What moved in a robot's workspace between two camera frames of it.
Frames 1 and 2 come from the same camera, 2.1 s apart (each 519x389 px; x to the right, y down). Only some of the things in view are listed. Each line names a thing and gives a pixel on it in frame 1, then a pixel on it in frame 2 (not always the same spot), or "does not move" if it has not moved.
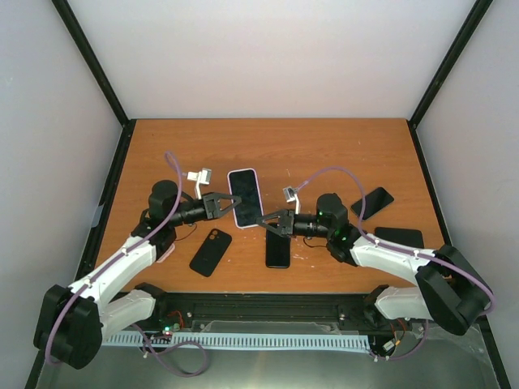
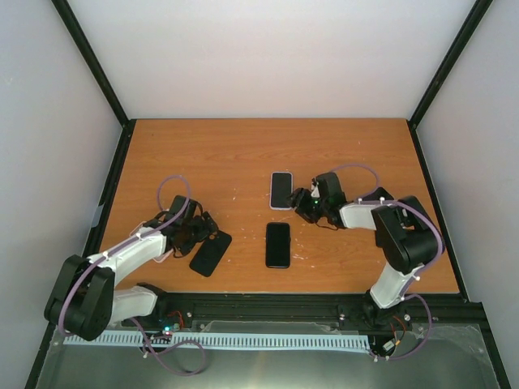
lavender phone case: x=243 y=183 → x=280 y=188
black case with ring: x=210 y=253 does not move
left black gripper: x=212 y=204 → x=203 y=231
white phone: x=243 y=185 → x=281 y=187
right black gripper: x=286 y=222 → x=299 y=200
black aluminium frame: x=275 y=310 does not move
